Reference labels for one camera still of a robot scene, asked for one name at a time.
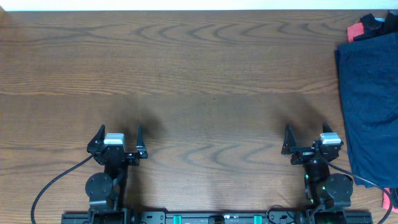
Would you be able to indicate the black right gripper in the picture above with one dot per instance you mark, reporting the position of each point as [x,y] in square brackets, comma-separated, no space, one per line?
[310,150]

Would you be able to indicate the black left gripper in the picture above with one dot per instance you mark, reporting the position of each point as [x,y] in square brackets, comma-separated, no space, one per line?
[116,152]

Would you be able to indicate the navy blue shorts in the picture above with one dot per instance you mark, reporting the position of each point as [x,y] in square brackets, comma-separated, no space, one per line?
[367,73]

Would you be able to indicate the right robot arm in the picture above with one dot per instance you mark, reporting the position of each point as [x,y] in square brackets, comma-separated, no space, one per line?
[328,193]

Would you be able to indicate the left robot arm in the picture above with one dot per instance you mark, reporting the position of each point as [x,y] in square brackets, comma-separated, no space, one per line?
[106,189]

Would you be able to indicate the red cloth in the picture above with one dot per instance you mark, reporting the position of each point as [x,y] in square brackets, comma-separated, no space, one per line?
[354,31]

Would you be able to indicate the black cloth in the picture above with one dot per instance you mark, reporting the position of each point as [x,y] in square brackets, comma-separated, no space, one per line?
[375,27]

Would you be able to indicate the black aluminium mounting rail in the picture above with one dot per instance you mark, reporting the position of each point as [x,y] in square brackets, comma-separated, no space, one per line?
[271,217]

